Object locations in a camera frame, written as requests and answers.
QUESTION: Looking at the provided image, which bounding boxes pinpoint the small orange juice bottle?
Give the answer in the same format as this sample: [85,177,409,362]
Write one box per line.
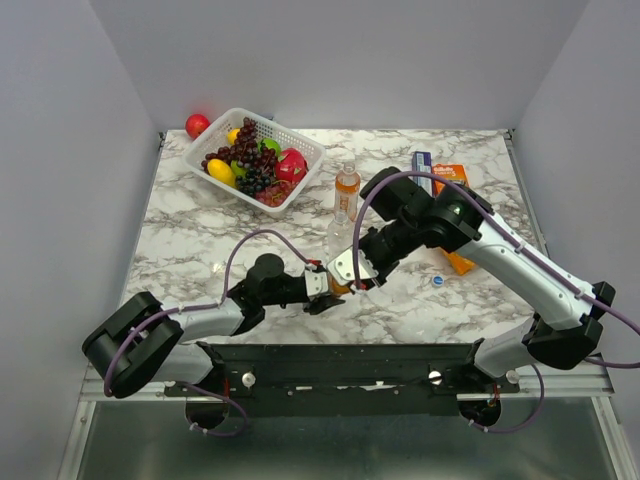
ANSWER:
[328,276,353,297]

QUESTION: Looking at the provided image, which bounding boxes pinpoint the clear plastic bottle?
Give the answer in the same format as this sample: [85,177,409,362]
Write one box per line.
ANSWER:
[327,210,354,260]

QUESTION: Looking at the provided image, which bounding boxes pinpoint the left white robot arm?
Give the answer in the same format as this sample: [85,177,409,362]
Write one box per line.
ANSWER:
[82,254,344,398]

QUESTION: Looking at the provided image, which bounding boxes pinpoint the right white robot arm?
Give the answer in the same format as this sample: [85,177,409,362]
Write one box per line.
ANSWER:
[359,167,616,392]

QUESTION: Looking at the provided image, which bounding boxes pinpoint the tall orange drink bottle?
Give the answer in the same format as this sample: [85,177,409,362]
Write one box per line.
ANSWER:
[334,162,361,221]

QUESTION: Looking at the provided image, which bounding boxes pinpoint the orange snack bag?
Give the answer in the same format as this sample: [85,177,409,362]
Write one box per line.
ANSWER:
[441,249,476,276]

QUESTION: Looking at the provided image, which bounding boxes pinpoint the blue toothpaste box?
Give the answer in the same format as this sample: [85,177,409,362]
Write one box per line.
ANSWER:
[411,151,434,196]

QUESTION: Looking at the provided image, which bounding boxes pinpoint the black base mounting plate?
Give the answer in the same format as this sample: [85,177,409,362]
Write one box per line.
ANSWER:
[196,344,519,418]

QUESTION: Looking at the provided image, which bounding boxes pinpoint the orange razor package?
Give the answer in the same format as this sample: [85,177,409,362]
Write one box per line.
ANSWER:
[432,164,470,197]

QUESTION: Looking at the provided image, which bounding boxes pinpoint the white plastic fruit basket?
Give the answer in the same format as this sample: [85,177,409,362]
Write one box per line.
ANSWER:
[184,108,326,216]

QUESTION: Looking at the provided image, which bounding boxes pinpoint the pink dragon fruit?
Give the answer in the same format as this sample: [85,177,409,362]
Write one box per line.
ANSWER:
[274,148,308,184]

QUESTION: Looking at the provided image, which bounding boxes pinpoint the black grape bunch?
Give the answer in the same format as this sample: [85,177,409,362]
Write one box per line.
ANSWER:
[235,168,272,198]

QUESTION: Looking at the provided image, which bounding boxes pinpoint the green apple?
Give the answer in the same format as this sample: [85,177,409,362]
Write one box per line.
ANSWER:
[258,138,281,156]

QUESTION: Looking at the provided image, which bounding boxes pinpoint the dark purple grape bunch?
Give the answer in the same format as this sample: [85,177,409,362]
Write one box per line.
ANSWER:
[201,117,279,170]

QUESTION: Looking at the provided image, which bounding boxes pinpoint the yellow lemon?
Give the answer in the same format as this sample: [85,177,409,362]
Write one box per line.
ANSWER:
[227,128,240,145]

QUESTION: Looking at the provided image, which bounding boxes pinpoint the red apple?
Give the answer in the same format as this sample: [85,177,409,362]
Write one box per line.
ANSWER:
[185,114,210,140]

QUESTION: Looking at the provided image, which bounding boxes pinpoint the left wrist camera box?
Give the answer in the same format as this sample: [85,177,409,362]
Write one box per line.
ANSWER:
[304,266,331,301]

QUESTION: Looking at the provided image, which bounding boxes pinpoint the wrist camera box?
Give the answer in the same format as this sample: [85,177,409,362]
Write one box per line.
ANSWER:
[304,266,331,301]
[326,247,361,292]

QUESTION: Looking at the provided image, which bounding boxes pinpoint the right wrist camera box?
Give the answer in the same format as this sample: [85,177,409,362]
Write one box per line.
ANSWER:
[326,247,361,292]

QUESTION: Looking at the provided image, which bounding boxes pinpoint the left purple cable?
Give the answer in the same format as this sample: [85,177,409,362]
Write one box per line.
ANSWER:
[102,228,321,437]

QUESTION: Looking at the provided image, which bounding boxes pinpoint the purple cable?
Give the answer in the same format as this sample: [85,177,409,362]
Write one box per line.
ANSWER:
[351,170,640,435]
[102,228,321,437]

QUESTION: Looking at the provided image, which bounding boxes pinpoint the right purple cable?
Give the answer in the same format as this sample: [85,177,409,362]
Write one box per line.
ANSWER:
[351,170,640,435]

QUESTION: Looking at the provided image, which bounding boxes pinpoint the aluminium frame rail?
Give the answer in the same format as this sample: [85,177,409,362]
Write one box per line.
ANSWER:
[80,363,615,401]

